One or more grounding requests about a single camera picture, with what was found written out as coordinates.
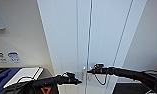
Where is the white door handle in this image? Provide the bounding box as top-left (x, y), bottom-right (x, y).
top-left (87, 66), bottom-right (94, 83)
top-left (81, 66), bottom-right (87, 83)

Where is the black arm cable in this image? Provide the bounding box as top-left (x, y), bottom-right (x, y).
top-left (93, 73), bottom-right (107, 87)

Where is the blue plastic case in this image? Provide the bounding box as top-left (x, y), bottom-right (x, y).
top-left (0, 68), bottom-right (22, 94)

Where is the white wire drying rack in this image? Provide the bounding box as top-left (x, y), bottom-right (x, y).
top-left (145, 89), bottom-right (157, 94)

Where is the white flat board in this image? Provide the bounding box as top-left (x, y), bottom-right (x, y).
top-left (3, 66), bottom-right (45, 89)

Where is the thin arm cable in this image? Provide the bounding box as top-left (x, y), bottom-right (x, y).
top-left (15, 75), bottom-right (37, 85)

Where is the orange folding stand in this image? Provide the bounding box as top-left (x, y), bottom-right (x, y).
top-left (40, 86), bottom-right (54, 94)

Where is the wall socket with blue label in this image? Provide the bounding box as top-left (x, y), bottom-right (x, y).
top-left (7, 51), bottom-right (21, 64)

